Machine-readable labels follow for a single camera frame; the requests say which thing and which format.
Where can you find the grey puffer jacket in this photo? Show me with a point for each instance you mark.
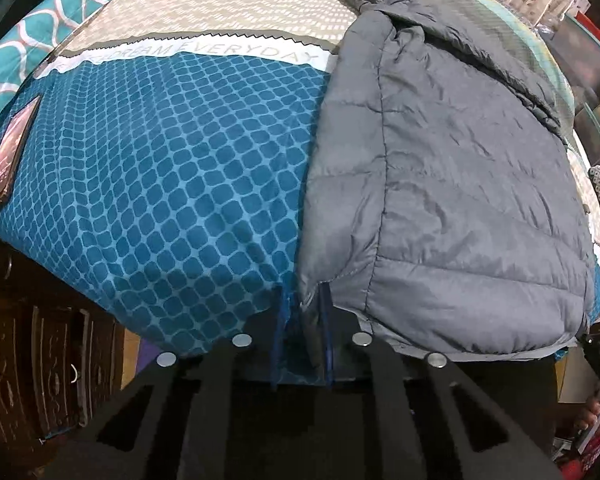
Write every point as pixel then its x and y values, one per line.
pixel 455 185

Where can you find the purple floor mat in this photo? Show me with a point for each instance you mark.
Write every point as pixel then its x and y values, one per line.
pixel 143 356

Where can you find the smartphone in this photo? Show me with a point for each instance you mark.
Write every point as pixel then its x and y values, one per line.
pixel 10 155

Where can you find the person's red floral garment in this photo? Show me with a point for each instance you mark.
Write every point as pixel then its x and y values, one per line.
pixel 595 455

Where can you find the teal white patterned pillow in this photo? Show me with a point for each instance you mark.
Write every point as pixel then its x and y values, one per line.
pixel 40 35

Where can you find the glass cabinet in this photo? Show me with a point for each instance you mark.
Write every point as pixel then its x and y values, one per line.
pixel 585 60

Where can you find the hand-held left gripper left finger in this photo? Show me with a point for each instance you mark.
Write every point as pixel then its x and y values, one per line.
pixel 281 340

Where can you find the person's right hand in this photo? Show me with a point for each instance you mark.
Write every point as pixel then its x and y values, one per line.
pixel 592 412

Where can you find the blue patterned bed sheet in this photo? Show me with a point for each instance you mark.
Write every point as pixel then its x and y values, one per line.
pixel 180 185

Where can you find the carved wooden bed frame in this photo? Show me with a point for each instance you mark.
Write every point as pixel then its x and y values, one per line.
pixel 40 360

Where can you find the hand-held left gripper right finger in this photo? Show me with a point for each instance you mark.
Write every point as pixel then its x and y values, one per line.
pixel 326 340

